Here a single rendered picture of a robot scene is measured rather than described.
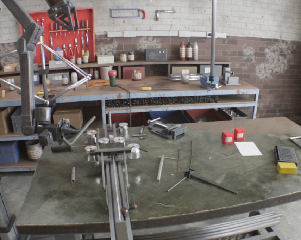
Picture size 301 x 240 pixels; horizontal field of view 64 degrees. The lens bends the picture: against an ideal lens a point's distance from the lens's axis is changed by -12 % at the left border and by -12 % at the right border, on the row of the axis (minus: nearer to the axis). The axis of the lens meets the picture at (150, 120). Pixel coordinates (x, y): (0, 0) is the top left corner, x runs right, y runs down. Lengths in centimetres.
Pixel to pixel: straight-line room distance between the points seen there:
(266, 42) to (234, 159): 275
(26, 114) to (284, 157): 116
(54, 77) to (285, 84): 314
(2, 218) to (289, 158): 149
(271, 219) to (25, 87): 170
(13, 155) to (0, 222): 140
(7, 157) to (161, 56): 202
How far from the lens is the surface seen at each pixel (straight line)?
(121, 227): 69
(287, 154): 131
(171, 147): 129
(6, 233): 163
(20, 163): 294
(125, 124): 143
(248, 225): 187
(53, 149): 130
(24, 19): 128
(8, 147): 288
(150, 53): 307
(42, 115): 117
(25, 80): 122
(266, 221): 193
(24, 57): 123
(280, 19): 394
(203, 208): 92
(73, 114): 258
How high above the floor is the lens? 146
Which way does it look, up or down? 21 degrees down
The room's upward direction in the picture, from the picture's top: straight up
